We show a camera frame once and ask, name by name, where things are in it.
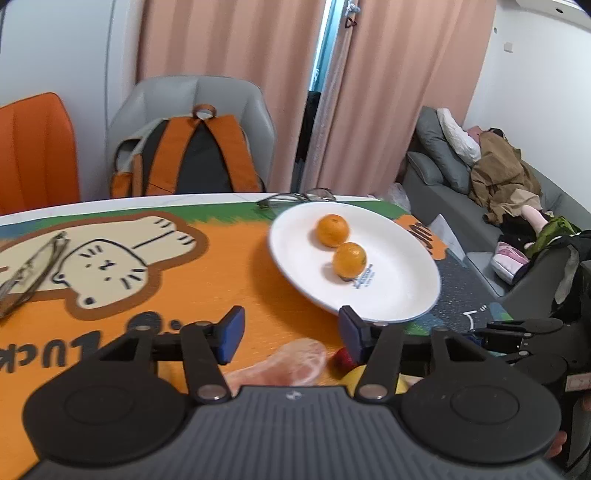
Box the pink and white bag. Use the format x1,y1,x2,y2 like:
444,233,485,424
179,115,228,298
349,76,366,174
490,242,530,285

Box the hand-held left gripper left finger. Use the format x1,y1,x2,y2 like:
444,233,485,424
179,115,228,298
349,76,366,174
95,305,246,404

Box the white pillow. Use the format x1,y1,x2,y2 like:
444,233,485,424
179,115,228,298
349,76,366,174
436,108,482,163

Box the white round plate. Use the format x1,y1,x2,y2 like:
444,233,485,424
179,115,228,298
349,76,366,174
269,202,441,324

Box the brown jacket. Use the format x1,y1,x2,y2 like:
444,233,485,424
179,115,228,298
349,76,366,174
470,131,544,225

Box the pink curtain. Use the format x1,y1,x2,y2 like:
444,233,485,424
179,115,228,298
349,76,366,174
318,0,498,199
137,0,334,195

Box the grey cloth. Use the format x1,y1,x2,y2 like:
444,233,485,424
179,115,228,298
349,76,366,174
553,240,583,304

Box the grey cushion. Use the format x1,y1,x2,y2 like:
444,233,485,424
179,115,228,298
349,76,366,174
406,151,472,195

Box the clear plastic bag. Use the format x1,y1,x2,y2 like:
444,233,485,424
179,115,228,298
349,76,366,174
382,182,413,214

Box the yellow fruit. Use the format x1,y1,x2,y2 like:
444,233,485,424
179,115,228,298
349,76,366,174
341,364,423,398

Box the grey sofa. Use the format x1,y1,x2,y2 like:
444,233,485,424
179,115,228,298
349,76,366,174
399,106,591,319

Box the person's right hand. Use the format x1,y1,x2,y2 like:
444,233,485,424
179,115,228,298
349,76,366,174
547,431,570,460

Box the thin metal frame glasses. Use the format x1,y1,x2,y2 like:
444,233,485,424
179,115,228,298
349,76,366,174
256,187,338,211

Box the grey chair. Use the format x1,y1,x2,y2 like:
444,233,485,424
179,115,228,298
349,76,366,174
105,76,278,195

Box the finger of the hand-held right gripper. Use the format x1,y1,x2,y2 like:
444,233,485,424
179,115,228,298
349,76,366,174
466,334,533,359
475,318,564,335

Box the orange chair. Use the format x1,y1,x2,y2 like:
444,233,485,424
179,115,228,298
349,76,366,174
0,92,82,216

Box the orange and black backpack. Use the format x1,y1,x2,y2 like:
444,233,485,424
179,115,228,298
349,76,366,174
110,105,266,197

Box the green cloth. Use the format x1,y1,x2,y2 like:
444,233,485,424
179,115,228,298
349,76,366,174
525,216,583,257

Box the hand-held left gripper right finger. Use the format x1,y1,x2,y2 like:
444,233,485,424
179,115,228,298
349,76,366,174
338,305,490,402

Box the orange cat print table mat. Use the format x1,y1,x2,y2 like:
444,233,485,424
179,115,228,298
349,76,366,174
0,194,515,467

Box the pink meat-like toy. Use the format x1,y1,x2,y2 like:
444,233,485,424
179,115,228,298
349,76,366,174
225,338,328,398

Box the orange mandarin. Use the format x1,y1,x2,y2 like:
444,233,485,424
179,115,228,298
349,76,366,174
316,213,350,248
332,242,368,279

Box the white paper sheet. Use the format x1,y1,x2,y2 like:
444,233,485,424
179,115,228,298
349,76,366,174
428,214,467,257

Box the dark thin frame glasses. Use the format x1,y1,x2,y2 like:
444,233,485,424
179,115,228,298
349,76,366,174
0,232,71,319

